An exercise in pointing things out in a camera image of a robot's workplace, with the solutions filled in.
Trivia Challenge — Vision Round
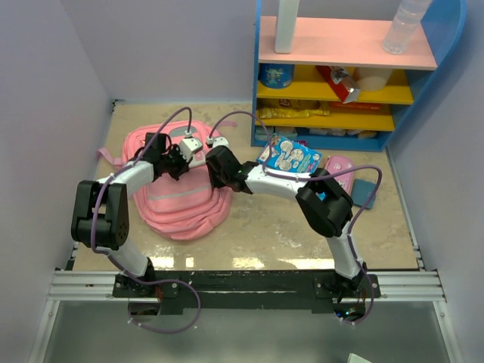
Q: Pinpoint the pink student backpack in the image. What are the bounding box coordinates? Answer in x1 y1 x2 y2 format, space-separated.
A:
98 120 233 240

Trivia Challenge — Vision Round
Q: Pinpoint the pink pencil case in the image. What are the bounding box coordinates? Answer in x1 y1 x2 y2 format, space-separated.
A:
324 155 355 194

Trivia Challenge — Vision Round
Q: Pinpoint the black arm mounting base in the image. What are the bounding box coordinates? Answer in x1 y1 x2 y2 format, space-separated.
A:
113 269 381 319

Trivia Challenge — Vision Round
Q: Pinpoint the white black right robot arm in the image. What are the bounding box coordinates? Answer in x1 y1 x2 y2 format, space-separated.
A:
206 146 366 297

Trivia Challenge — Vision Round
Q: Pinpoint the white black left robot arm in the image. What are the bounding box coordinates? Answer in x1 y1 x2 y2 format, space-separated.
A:
70 133 203 296

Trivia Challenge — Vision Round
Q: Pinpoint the yellow chips bag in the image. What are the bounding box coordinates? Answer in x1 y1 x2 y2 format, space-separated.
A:
257 99 330 119

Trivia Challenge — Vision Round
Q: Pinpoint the blue illustrated book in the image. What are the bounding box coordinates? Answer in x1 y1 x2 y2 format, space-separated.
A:
256 134 322 173

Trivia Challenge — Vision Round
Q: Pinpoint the blue round tin can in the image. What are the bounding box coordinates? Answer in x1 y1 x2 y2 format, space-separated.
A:
259 64 295 89

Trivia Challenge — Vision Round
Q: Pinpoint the red flat package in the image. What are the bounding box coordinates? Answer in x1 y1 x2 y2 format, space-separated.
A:
328 101 389 116

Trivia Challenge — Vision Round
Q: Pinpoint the dark blue notebook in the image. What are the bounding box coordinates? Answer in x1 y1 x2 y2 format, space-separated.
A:
351 178 375 207

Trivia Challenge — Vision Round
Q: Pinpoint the blue wooden shelf unit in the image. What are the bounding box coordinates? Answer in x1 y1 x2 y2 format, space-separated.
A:
253 1 466 151

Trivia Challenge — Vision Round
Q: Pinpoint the red snack box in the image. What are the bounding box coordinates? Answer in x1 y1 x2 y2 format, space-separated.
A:
315 65 361 104

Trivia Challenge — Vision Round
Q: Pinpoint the white plastic cup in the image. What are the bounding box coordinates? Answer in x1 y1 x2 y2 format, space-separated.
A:
353 67 393 92

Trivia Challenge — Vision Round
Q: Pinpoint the white tall bottle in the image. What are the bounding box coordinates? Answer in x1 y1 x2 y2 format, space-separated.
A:
275 0 299 54

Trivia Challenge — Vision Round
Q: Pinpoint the clear plastic water bottle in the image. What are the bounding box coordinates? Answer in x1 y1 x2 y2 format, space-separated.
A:
382 0 433 54

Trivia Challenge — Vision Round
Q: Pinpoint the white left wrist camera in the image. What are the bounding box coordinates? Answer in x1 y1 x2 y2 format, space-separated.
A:
178 137 203 159

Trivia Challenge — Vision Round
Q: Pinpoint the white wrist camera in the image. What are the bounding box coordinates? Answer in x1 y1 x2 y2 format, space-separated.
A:
206 136 229 148
178 137 203 159

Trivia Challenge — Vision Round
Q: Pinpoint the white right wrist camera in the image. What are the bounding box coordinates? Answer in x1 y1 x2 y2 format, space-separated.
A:
206 136 229 148

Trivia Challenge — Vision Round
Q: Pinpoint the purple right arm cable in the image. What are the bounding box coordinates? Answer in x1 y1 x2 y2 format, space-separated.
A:
208 111 383 326

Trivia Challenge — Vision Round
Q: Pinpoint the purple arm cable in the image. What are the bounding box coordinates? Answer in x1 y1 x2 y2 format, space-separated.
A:
208 111 383 326
90 106 202 334

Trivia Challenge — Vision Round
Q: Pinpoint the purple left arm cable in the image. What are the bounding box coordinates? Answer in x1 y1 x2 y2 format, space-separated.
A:
90 106 202 334

